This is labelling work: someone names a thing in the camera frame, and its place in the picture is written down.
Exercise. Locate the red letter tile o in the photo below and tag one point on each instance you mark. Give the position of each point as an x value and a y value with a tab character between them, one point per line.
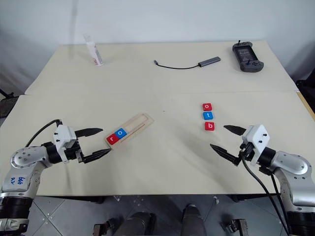
207	107

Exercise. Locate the blue letter tile t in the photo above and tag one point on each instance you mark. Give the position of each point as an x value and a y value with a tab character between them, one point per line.
208	115

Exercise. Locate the black object beside table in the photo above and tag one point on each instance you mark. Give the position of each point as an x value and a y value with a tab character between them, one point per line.
306	86

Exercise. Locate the dark rounded shape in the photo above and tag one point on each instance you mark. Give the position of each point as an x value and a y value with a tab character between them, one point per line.
193	221
137	225

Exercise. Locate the wooden letter tray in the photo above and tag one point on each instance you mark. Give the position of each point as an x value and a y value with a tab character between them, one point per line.
137	123

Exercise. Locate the black stand beside table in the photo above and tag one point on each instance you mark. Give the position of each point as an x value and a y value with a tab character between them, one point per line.
7	103

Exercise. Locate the red letter tile b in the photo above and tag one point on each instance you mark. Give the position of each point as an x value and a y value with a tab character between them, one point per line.
210	126

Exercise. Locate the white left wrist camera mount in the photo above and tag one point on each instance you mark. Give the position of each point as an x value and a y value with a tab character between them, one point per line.
62	135

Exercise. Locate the blue letter tile o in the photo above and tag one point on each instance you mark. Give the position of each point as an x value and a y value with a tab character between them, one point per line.
120	133

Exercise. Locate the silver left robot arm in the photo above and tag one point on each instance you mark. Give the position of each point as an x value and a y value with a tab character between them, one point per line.
24	159

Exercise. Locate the red letter tile r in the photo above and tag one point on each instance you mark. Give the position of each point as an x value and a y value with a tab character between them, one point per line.
112	139

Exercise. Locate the white toothpaste tube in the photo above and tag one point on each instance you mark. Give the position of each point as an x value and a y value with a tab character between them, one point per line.
94	52

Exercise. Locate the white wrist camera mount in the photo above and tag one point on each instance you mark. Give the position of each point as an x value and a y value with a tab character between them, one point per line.
62	135
257	137

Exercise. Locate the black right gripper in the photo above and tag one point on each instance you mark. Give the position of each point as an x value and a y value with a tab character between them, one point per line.
248	152

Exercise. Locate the black table frame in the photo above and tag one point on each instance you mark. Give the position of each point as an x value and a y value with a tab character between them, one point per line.
93	199

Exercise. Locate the dark metal floor bracket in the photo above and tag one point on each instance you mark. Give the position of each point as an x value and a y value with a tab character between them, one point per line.
235	227
105	228

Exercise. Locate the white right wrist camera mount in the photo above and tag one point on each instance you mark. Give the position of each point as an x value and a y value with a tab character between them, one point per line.
257	137

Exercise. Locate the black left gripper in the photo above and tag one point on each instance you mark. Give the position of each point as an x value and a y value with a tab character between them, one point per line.
73	153

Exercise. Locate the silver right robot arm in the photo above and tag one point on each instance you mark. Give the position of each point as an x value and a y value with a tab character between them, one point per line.
292	167

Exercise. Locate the black handheld controller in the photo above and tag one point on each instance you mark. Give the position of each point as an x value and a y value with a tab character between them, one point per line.
247	57

